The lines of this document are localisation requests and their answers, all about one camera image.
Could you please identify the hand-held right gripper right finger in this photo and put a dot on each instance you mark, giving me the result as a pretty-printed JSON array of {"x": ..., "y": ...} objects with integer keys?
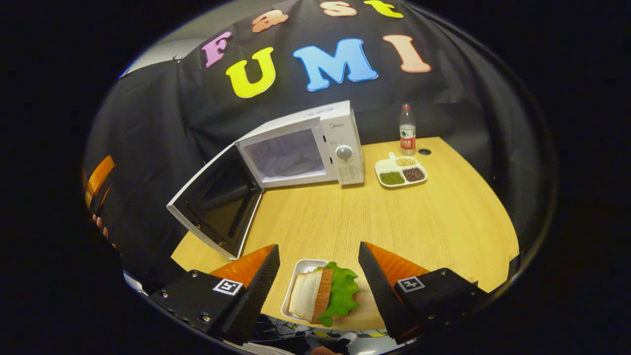
[{"x": 382, "y": 291}]

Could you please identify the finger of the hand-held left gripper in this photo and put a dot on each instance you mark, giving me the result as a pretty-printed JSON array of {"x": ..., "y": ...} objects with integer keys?
[{"x": 98, "y": 177}]

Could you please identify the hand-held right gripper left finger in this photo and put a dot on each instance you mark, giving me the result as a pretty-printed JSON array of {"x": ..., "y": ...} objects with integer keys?
[{"x": 256, "y": 296}]

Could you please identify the sandwich with green lettuce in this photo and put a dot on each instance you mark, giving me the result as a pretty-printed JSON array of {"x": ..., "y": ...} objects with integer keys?
[{"x": 323, "y": 293}]

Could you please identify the white microwave oven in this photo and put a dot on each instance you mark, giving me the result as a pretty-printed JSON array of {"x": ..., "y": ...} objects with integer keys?
[{"x": 347, "y": 170}]

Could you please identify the white rectangular tray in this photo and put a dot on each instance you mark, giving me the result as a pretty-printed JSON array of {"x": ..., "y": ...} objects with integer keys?
[{"x": 301, "y": 268}]

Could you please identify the white divided dish of beans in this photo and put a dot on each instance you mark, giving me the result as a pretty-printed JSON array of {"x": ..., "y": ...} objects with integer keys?
[{"x": 392, "y": 177}]

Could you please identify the clear bottle with red label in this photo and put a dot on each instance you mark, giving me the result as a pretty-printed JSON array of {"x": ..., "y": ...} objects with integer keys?
[{"x": 407, "y": 135}]

